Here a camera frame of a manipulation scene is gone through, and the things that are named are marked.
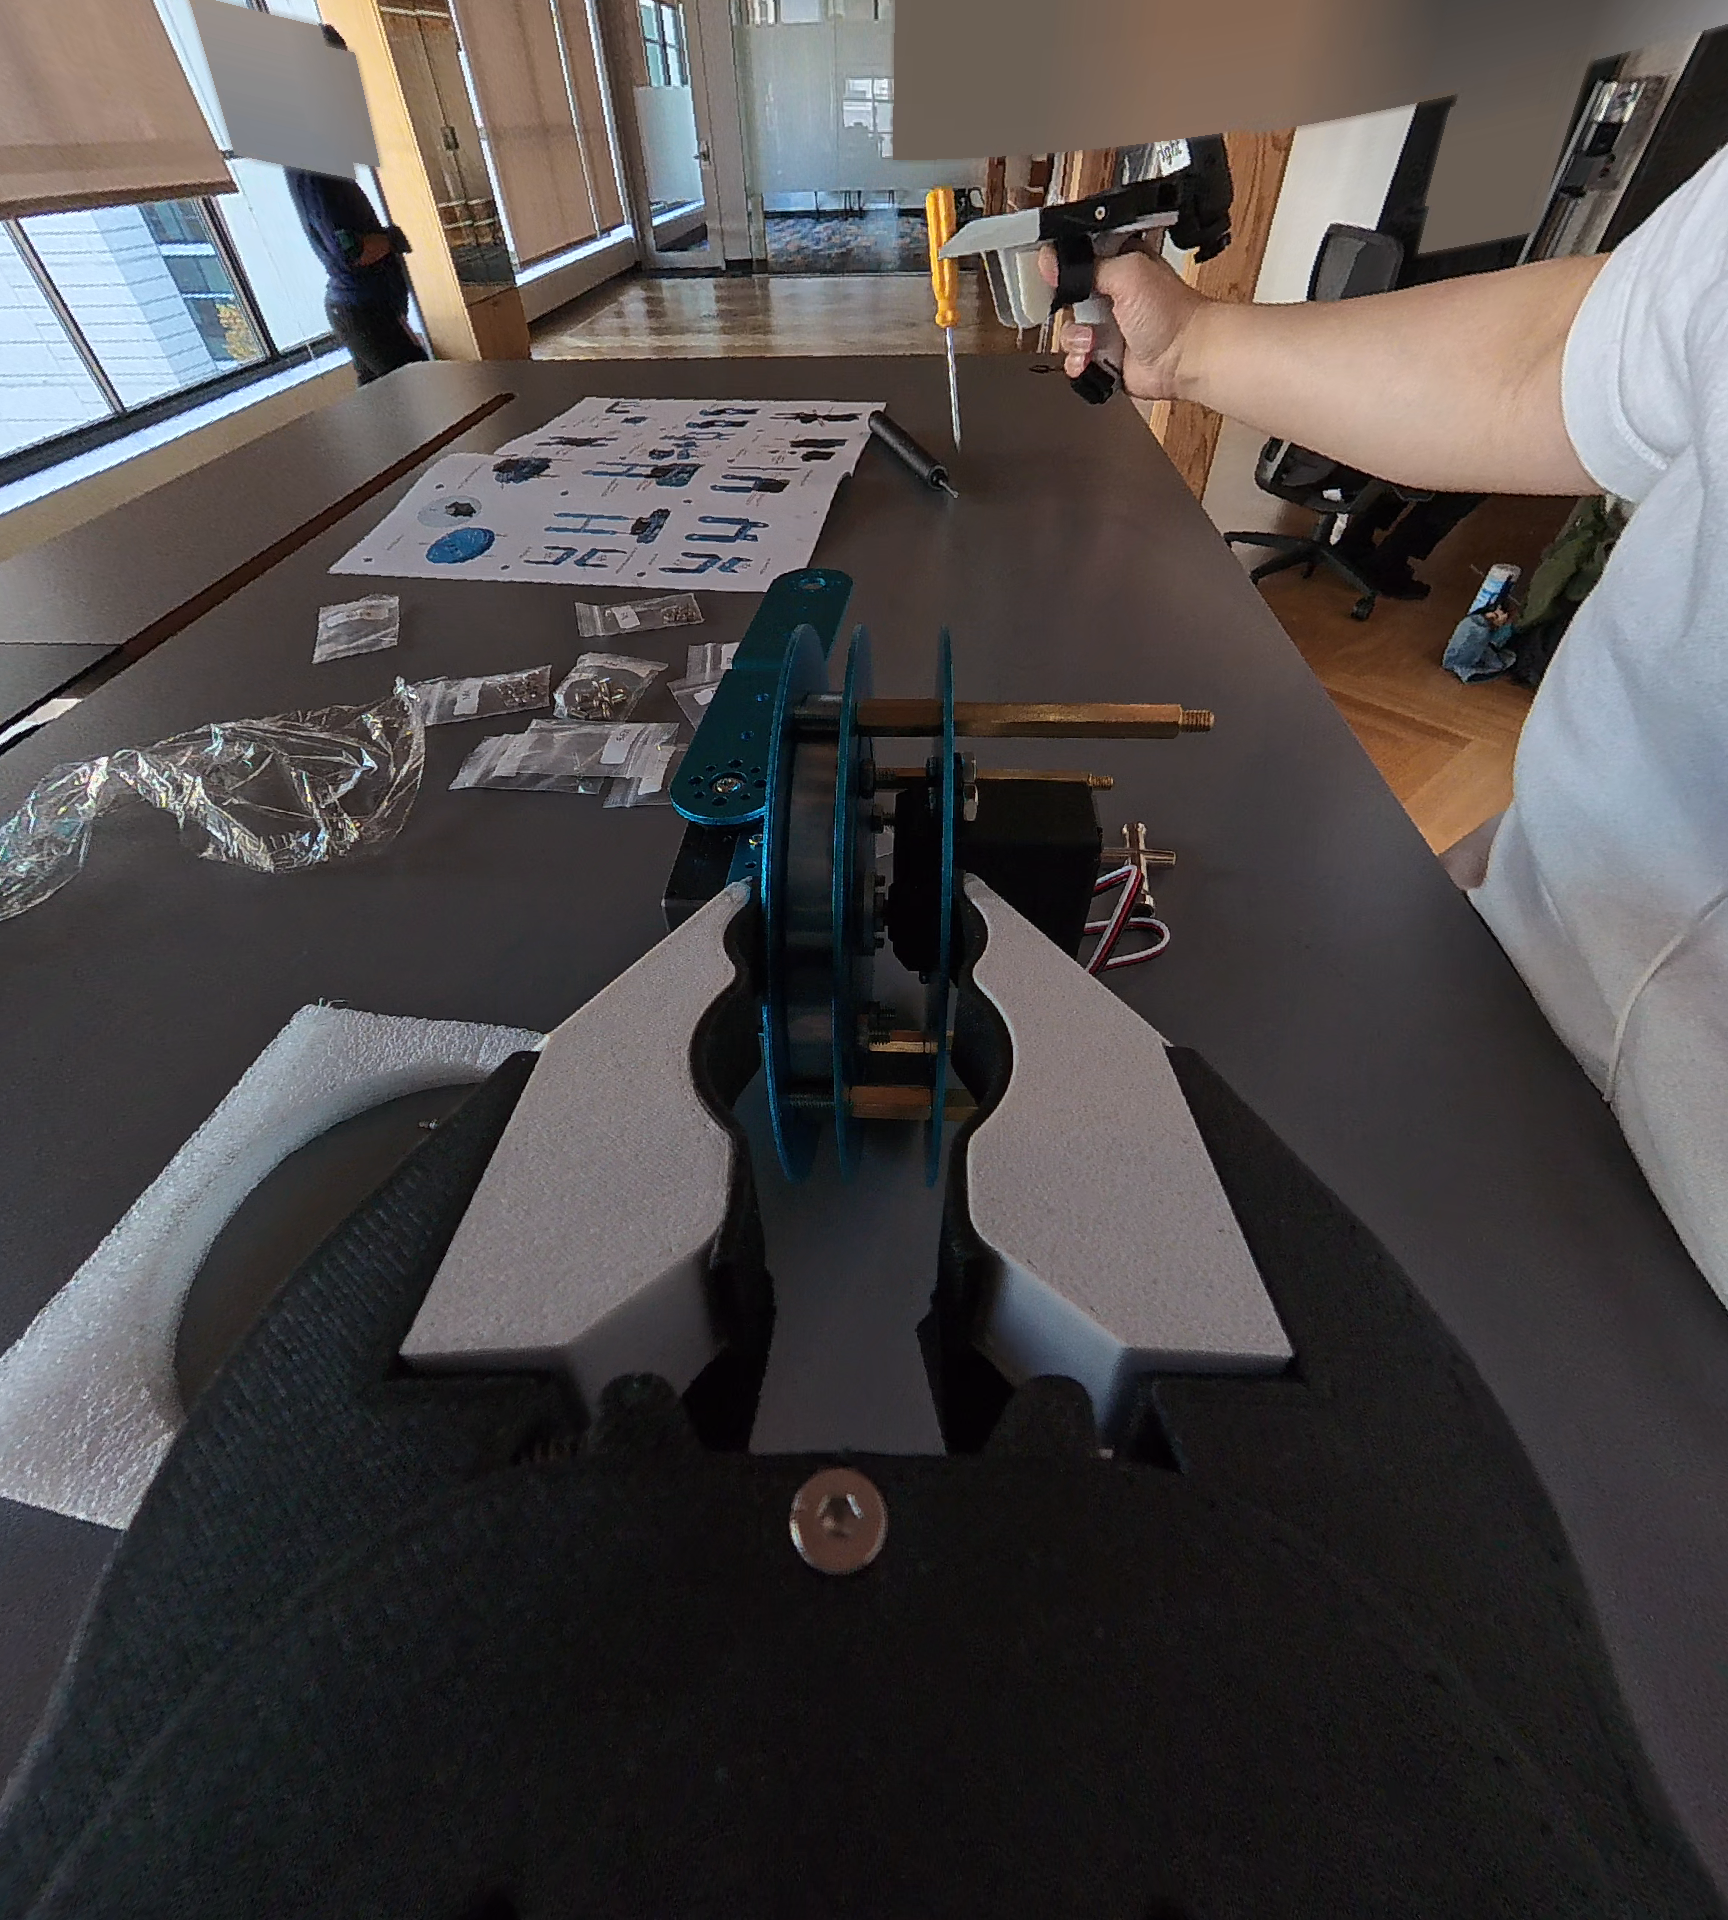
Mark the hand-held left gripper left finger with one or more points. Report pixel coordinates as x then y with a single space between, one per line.
564 1185

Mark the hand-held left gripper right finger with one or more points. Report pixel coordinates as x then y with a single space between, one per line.
1118 1201

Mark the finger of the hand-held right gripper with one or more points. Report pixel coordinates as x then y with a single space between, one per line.
1007 232

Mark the blue toy robot arm base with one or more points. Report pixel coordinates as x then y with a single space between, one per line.
744 704

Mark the person's right forearm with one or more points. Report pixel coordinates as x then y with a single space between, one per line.
1404 374

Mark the person's right hand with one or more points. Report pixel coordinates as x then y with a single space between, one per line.
1148 323

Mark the black cylindrical tool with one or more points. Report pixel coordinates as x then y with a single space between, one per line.
902 442

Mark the black mesh office chair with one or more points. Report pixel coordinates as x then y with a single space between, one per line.
1353 262

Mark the printed instruction sheet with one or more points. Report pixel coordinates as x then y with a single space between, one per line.
744 420
535 525

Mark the small metal cross wrench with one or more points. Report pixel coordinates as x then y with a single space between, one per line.
1148 859

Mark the group of small screw bags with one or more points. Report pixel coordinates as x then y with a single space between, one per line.
564 750

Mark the clear plastic wrap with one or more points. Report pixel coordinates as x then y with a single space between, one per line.
265 781

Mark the white foam packing piece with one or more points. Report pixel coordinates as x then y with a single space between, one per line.
68 1394

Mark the blue cloth bundle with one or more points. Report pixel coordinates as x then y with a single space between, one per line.
1479 630

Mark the green jacket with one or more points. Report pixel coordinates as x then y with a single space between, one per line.
1569 571

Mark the wooden pillar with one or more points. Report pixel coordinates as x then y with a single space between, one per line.
423 195

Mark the person in white shirt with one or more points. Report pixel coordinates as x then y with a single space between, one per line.
1689 675

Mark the beige window blind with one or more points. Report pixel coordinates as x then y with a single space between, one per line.
38 105

